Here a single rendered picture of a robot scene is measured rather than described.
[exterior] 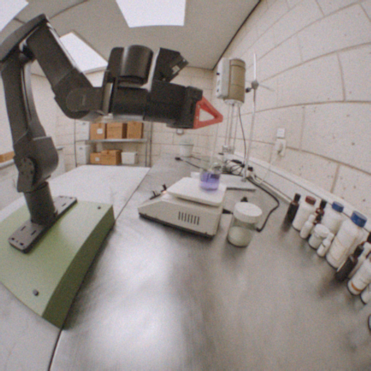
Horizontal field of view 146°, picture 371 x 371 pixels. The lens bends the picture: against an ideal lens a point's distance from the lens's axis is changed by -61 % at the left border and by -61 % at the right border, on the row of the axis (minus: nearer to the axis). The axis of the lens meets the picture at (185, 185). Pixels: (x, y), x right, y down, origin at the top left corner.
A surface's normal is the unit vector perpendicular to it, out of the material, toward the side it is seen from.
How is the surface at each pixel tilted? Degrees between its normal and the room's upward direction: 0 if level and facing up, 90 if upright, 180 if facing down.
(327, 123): 90
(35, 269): 0
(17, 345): 0
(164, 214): 90
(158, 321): 0
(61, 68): 80
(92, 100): 90
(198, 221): 90
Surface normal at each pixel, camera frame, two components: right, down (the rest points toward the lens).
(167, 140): 0.05, 0.35
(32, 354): 0.09, -0.94
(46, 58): 0.31, 0.39
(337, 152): -0.99, -0.07
